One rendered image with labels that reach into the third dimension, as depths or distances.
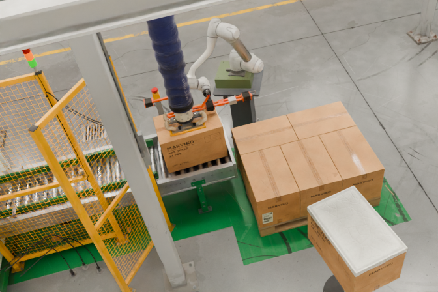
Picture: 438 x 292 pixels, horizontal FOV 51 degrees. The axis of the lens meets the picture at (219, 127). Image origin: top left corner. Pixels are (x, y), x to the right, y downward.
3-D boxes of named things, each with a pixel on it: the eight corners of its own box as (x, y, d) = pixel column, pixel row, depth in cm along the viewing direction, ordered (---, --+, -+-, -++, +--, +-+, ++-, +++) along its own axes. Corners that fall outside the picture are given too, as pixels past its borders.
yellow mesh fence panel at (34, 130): (128, 302, 416) (32, 136, 272) (119, 297, 420) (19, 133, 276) (176, 225, 469) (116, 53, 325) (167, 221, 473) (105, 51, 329)
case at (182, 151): (169, 173, 446) (159, 145, 419) (161, 146, 475) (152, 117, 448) (228, 156, 452) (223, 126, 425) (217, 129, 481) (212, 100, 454)
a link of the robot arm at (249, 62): (251, 59, 490) (268, 64, 478) (244, 72, 487) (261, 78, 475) (220, 17, 426) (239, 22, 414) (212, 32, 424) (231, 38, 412)
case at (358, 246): (399, 277, 333) (408, 248, 306) (352, 302, 325) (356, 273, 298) (350, 216, 376) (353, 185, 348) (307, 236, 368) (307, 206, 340)
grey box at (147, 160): (125, 171, 329) (113, 141, 308) (124, 165, 333) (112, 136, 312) (152, 164, 330) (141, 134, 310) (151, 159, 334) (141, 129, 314)
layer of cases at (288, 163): (259, 228, 435) (256, 202, 408) (234, 154, 508) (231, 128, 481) (380, 196, 443) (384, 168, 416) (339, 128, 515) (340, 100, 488)
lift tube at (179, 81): (171, 116, 413) (143, 12, 342) (168, 101, 429) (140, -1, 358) (195, 110, 415) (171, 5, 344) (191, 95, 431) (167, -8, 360)
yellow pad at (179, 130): (170, 137, 425) (169, 133, 421) (169, 130, 432) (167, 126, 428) (206, 128, 427) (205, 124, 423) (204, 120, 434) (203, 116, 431)
